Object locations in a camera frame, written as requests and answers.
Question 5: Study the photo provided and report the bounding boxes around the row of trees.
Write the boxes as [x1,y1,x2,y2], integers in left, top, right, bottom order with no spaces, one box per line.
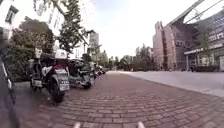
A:
[106,43,156,72]

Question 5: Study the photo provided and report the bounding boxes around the tall grey building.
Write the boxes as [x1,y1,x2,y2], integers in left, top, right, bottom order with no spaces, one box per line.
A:
[88,31,100,55]

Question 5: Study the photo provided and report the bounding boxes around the red brick path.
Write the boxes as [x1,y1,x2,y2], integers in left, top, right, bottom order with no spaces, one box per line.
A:
[0,70,224,128]

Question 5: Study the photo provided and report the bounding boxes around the tall tree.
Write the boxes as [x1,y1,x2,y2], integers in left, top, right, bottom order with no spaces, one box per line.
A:
[58,0,95,58]

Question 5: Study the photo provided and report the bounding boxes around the row of parked motorcycles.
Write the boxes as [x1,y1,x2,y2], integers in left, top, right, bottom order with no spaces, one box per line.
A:
[28,48,108,104]

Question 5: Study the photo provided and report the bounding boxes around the red brick building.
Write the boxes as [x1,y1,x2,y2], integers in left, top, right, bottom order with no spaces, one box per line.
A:
[152,16,198,71]

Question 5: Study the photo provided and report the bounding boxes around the pale paved road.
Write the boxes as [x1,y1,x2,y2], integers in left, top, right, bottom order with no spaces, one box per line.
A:
[118,69,224,98]

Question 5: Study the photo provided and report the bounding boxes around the white building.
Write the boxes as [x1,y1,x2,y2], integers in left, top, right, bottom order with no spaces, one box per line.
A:
[0,0,98,62]

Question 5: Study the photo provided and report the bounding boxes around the dark bushes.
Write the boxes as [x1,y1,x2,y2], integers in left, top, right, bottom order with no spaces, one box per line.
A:
[3,18,56,83]

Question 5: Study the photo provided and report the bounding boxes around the glass fronted building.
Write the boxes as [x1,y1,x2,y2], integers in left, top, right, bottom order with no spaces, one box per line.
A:
[183,0,224,73]

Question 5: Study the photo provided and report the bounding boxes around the dark two-wheeled vehicle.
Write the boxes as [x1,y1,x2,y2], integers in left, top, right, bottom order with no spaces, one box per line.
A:
[0,29,19,128]

